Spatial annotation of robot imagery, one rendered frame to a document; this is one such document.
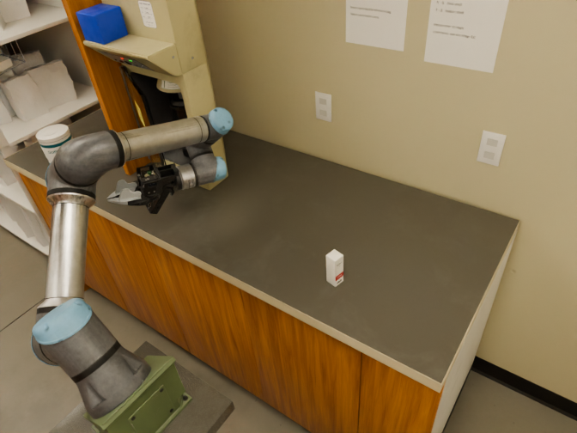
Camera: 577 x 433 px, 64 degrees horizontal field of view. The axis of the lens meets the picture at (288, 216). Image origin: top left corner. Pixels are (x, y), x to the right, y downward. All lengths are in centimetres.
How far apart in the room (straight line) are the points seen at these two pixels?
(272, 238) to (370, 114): 58
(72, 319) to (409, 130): 121
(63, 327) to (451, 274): 104
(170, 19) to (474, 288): 119
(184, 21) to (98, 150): 56
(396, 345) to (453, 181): 70
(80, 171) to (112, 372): 47
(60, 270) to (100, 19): 80
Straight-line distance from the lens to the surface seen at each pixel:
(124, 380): 107
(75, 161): 120
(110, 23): 166
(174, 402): 119
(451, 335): 132
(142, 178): 139
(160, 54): 151
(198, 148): 146
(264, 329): 162
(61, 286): 123
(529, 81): 151
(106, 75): 187
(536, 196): 168
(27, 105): 278
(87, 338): 107
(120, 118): 193
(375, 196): 171
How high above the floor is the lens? 199
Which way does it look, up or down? 40 degrees down
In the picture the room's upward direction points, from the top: 6 degrees counter-clockwise
